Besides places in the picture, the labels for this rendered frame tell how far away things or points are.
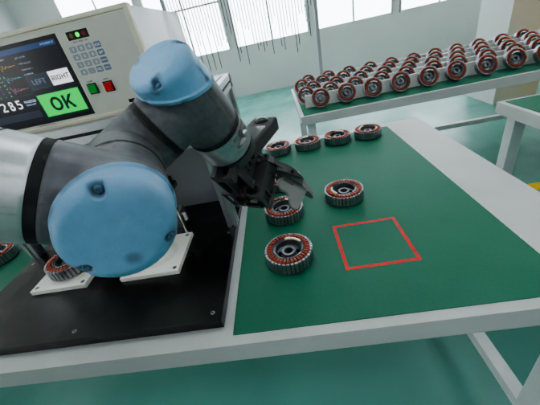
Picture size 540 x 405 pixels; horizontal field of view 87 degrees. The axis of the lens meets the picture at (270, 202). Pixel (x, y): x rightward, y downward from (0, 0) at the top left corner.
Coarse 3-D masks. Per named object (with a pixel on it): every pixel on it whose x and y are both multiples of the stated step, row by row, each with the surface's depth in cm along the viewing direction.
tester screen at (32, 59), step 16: (16, 48) 61; (32, 48) 61; (48, 48) 61; (0, 64) 63; (16, 64) 63; (32, 64) 63; (48, 64) 63; (64, 64) 63; (0, 80) 64; (16, 80) 64; (0, 96) 66; (16, 96) 66; (32, 96) 66; (0, 112) 68; (16, 112) 68; (80, 112) 68
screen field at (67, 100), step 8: (72, 88) 65; (40, 96) 66; (48, 96) 66; (56, 96) 66; (64, 96) 66; (72, 96) 66; (80, 96) 66; (48, 104) 67; (56, 104) 67; (64, 104) 67; (72, 104) 67; (80, 104) 67; (48, 112) 68; (56, 112) 68; (64, 112) 68
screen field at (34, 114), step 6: (18, 114) 68; (24, 114) 68; (30, 114) 68; (36, 114) 68; (42, 114) 68; (0, 120) 69; (6, 120) 69; (12, 120) 69; (18, 120) 69; (24, 120) 69
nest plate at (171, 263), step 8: (192, 232) 80; (176, 240) 78; (184, 240) 77; (176, 248) 75; (184, 248) 74; (168, 256) 73; (176, 256) 72; (184, 256) 72; (160, 264) 70; (168, 264) 70; (176, 264) 69; (144, 272) 69; (152, 272) 68; (160, 272) 68; (168, 272) 68; (176, 272) 68; (128, 280) 69
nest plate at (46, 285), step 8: (80, 272) 74; (40, 280) 75; (48, 280) 74; (64, 280) 73; (72, 280) 72; (80, 280) 71; (88, 280) 71; (40, 288) 72; (48, 288) 71; (56, 288) 71; (64, 288) 71; (72, 288) 71
